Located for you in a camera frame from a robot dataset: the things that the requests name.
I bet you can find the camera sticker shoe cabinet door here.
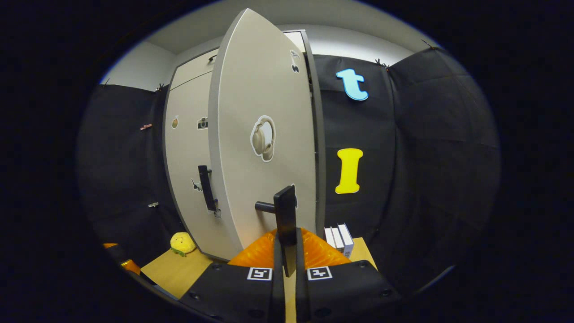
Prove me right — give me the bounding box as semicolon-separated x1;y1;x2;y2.
164;72;245;261

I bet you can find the black backdrop cloth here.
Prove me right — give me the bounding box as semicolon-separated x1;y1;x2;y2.
76;47;502;297

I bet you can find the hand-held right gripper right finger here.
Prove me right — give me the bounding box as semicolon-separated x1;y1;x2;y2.
294;227;404;323

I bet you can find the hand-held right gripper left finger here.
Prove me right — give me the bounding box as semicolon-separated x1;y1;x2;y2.
179;229;285;323

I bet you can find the headphone sticker shoe cabinet door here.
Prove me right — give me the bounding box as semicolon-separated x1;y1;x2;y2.
208;8;318;263

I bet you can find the black door handle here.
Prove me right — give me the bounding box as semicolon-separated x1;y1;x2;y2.
255;185;298;278
198;165;219;212

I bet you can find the beige double-door shoe cabinet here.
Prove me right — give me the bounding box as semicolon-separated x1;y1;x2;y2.
161;29;327;263

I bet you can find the yellow plush toy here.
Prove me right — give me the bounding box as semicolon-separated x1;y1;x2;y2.
170;232;197;258

